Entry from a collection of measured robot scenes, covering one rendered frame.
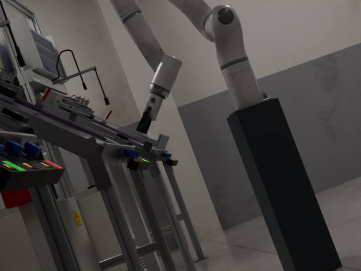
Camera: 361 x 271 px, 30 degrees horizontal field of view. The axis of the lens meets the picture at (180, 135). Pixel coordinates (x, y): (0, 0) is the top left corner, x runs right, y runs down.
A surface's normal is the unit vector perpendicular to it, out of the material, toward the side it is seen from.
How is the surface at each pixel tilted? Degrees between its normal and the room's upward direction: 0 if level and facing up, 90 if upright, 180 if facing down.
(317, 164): 90
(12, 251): 90
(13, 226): 90
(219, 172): 90
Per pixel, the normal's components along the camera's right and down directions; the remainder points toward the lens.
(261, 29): 0.14, -0.11
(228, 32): 0.28, 0.50
